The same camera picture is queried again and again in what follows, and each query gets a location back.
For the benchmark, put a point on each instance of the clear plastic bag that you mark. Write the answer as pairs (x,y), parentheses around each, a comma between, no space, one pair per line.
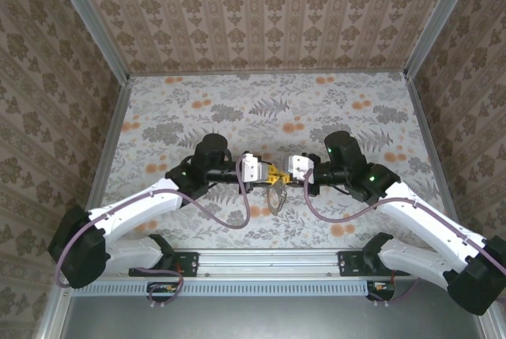
(281,196)

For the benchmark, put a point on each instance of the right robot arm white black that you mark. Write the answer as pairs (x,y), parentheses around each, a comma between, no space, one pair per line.
(431,220)

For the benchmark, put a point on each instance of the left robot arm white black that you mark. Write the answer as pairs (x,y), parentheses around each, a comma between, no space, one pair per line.
(130,212)

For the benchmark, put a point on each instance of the floral patterned table cover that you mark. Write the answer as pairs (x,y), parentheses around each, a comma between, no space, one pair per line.
(253,117)

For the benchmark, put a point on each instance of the grey metal cabinet panel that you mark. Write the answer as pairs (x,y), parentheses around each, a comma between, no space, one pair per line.
(269,319)

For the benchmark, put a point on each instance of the small circuit board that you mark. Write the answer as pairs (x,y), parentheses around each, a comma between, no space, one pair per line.
(381,287)
(162,288)

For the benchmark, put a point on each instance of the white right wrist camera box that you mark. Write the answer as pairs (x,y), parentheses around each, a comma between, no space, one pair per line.
(300,165)

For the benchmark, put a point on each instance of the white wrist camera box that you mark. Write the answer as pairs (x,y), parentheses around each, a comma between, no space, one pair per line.
(253,167)
(300,165)

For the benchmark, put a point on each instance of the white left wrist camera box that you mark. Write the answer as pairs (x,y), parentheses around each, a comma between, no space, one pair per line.
(253,167)

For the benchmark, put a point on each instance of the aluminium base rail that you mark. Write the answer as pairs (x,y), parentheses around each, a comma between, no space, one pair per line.
(269,262)

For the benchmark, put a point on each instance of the aluminium table edge rail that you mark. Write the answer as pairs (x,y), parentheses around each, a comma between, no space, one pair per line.
(269,72)
(426,129)
(113,129)

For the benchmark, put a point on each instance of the aluminium frame post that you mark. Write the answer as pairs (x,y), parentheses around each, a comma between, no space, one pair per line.
(93,23)
(439,19)

